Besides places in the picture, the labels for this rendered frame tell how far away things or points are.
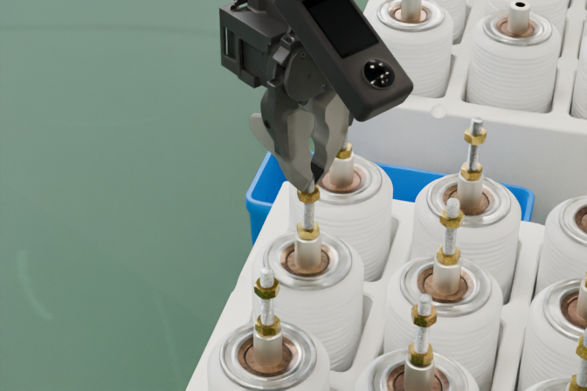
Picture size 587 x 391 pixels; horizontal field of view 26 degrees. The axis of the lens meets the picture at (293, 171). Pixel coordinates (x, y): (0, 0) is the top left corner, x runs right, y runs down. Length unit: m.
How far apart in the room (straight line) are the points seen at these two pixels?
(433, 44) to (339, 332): 0.43
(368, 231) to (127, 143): 0.58
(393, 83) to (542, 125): 0.51
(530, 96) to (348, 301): 0.44
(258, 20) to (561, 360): 0.36
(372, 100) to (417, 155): 0.55
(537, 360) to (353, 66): 0.31
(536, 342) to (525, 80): 0.43
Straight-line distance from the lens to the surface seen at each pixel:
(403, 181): 1.41
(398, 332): 1.06
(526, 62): 1.39
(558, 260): 1.14
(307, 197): 1.03
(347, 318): 1.08
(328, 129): 1.00
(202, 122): 1.69
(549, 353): 1.04
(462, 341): 1.04
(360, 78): 0.89
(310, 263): 1.07
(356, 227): 1.15
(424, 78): 1.42
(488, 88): 1.41
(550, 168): 1.42
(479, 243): 1.12
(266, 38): 0.93
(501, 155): 1.42
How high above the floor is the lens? 0.96
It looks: 37 degrees down
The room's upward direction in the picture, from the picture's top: straight up
